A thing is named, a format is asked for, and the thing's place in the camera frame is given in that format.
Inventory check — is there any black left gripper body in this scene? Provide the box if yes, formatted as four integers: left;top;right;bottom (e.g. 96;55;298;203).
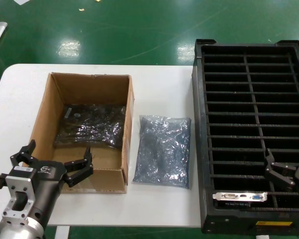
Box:
29;160;67;225

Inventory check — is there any white table leg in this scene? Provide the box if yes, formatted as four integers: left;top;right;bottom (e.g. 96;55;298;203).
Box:
55;226;70;239

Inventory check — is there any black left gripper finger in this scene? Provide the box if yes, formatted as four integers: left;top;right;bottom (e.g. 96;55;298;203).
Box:
64;146;94;188
10;140;38;172

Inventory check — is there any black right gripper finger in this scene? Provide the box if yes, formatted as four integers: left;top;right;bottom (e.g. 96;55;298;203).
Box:
264;148;297;192

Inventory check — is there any dark antistatic card bag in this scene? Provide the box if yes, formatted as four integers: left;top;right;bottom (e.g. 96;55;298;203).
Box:
53;103;127;150

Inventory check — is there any black slotted container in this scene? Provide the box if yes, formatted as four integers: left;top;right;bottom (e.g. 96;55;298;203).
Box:
192;38;299;236

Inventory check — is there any brown cardboard box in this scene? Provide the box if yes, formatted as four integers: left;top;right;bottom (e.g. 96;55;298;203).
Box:
29;72;136;194

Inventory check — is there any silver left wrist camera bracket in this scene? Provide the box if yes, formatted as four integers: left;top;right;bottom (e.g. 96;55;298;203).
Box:
1;166;37;225

